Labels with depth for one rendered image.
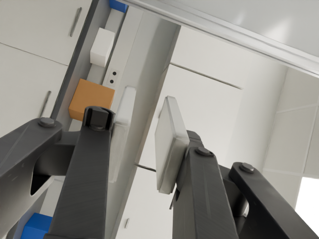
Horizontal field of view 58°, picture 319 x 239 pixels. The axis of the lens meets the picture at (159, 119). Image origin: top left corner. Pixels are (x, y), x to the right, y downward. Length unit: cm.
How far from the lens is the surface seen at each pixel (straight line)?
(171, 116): 15
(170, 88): 243
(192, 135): 15
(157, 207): 241
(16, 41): 218
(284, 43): 90
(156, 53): 287
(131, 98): 16
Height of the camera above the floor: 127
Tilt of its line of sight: 8 degrees up
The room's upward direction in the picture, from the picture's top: 108 degrees clockwise
